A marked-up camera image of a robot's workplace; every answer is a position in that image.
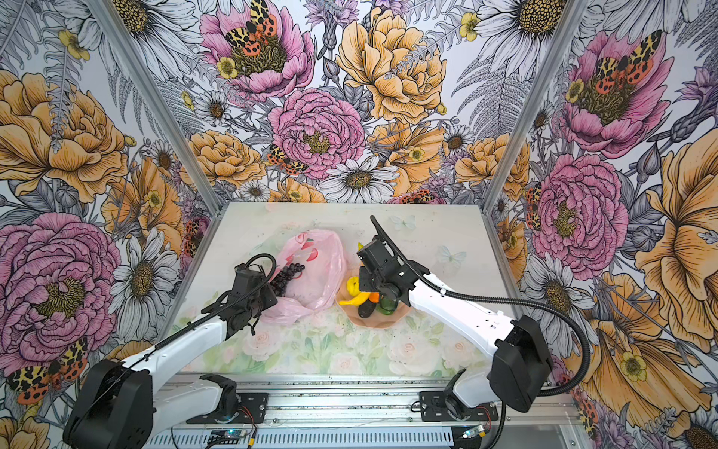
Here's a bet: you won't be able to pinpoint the green fake lime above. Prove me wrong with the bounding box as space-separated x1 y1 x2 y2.
375 297 398 315

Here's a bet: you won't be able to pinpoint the yellow fake fruit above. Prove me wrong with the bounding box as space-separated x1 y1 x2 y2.
338 292 371 307

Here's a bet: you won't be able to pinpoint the dark fake avocado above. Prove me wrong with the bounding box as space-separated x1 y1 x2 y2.
357 300 377 319

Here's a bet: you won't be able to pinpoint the pink flower-shaped bowl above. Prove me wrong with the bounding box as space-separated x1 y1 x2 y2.
336 268 411 329

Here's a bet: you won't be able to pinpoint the pink plastic bag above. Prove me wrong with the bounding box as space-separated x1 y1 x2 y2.
262 229 347 326

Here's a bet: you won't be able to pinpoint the yellow fake lemon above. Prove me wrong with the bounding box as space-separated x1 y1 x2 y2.
346 276 361 297

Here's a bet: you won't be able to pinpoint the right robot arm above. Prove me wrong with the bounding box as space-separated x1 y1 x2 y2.
357 238 553 420

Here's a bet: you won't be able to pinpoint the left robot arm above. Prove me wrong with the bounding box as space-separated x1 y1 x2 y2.
63 263 277 448

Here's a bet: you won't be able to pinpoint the dark fake grapes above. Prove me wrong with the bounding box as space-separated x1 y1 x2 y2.
269 263 305 297

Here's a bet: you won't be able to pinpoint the green circuit board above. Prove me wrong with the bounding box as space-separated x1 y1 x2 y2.
207 428 256 448

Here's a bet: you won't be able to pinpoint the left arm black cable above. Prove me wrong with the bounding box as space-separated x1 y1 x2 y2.
83 253 279 433

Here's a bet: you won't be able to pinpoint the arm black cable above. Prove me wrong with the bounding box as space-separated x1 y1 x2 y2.
83 253 279 433
369 214 592 449

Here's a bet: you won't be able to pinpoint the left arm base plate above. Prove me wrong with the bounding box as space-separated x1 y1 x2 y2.
186 393 269 425

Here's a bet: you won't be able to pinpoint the aluminium rail frame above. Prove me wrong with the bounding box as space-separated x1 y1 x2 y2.
153 379 591 448

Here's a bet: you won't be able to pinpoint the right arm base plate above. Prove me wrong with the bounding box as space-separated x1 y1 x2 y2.
411 391 499 423

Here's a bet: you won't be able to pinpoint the white vented cable duct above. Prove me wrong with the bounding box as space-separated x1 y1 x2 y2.
145 427 454 448

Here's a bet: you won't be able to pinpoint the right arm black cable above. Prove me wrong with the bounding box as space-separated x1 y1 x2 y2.
369 214 592 449

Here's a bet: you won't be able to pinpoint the left aluminium corner post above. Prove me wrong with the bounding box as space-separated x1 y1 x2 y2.
88 1 224 217

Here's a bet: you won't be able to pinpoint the aluminium corner post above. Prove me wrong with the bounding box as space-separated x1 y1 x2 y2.
481 0 590 213
88 1 224 217

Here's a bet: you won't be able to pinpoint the right aluminium corner post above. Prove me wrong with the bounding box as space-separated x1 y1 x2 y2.
481 0 590 213

